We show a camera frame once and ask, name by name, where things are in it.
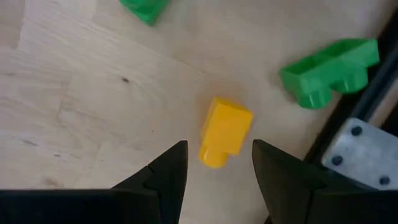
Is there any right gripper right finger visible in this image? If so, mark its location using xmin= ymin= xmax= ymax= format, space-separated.
xmin=251 ymin=139 xmax=327 ymax=224

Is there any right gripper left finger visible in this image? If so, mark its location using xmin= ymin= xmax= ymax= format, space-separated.
xmin=111 ymin=139 xmax=189 ymax=224

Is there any yellow one-stud toy block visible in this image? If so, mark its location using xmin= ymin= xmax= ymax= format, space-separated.
xmin=198 ymin=96 xmax=254 ymax=169

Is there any bright green two-stud block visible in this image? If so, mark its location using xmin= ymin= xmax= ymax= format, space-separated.
xmin=279 ymin=37 xmax=381 ymax=110

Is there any bright green toy block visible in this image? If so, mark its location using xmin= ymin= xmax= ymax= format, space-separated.
xmin=119 ymin=0 xmax=170 ymax=26

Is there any silver metal bracket plate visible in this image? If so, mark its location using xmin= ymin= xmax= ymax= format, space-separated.
xmin=321 ymin=117 xmax=398 ymax=191

